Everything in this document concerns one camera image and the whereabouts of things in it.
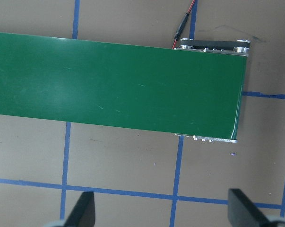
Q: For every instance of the green belt conveyor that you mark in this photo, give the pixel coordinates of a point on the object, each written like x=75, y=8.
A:
x=121, y=82

